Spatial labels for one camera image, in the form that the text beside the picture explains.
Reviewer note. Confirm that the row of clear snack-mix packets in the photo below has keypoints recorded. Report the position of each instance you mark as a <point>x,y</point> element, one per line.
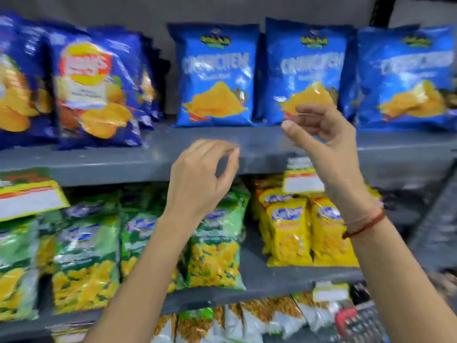
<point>264,317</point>

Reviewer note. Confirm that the person's left forearm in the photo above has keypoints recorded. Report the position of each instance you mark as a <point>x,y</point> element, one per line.
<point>142,278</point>

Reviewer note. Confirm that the dark blue chips bag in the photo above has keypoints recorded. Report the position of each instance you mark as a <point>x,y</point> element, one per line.
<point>94,89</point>
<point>21,85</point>

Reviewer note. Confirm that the black shelf upright post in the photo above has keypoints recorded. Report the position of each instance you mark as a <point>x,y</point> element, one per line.
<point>381,10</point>

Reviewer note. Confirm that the yellow green shelf label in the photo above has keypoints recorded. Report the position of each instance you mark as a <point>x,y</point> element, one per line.
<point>301,182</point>
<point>69,334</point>
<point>28,200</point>
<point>330,292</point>

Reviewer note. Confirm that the person's right hand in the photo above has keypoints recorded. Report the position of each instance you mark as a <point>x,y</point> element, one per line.
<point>332,153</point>

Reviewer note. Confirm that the person's left thumb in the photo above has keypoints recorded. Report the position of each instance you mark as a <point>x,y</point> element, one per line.
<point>230,171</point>

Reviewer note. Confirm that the person's left hand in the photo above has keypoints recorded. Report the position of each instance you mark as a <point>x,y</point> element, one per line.
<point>192,182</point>

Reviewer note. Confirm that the grey metal shelf board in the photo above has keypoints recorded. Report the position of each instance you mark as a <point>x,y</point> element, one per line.
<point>271,278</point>
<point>125,157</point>

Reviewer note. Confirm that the stack of yellow snack packets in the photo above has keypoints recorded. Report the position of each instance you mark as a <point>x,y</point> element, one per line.
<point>289,232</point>

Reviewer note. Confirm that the person's right thumb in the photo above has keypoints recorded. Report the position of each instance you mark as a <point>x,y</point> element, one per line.
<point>298,133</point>

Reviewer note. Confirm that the person's right forearm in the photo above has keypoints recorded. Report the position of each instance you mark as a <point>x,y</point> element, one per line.
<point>400,282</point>

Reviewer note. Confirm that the light blue chips bag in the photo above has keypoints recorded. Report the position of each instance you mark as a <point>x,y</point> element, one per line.
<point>407,78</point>
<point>214,74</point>
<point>303,60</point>

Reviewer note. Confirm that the row of dark blue bags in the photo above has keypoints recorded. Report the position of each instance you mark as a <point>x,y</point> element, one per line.
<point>151,85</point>

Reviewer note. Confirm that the row of green snack packets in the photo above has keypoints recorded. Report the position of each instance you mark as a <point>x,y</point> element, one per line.
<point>85,253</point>

